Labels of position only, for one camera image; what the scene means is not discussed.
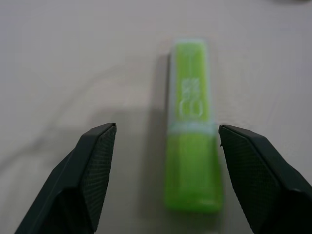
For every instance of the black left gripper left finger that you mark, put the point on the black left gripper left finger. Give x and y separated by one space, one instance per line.
80 180

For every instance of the green tube package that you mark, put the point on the green tube package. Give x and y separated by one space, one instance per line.
192 146

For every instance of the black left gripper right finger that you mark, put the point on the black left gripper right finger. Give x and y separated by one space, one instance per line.
263 180

